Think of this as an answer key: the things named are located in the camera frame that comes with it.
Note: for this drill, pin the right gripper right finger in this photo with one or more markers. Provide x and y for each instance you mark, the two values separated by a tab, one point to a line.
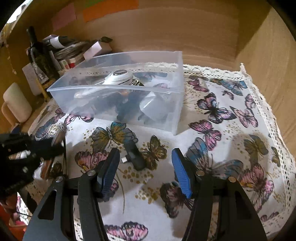
185	173

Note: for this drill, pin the pink sticky note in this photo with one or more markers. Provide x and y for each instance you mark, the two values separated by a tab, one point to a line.
63	17

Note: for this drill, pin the black usb adapter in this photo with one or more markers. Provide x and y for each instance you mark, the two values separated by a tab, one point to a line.
134	156

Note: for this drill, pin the person's left hand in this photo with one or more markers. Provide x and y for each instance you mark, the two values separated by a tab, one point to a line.
8	209

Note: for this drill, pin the white power adapter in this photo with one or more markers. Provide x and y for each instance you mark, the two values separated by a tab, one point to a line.
154	106

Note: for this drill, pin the clear plastic storage box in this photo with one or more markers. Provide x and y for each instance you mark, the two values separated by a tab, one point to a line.
159	71

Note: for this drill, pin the orange sticky note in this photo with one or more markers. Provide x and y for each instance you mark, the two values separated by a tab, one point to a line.
102	8

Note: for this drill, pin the small pink white box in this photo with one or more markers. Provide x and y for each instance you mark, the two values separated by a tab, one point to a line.
97	49

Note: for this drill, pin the butterfly print lace tablecloth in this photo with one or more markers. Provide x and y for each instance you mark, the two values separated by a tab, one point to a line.
226	128

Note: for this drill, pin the silver metal tube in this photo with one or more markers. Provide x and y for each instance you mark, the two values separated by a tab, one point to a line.
57	148

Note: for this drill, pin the dark wine bottle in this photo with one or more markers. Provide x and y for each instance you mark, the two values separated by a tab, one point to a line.
39	55

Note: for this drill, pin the white handheld thermometer device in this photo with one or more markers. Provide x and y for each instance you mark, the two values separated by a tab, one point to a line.
118	77

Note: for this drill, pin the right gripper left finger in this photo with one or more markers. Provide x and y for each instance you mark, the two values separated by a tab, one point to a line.
107	173

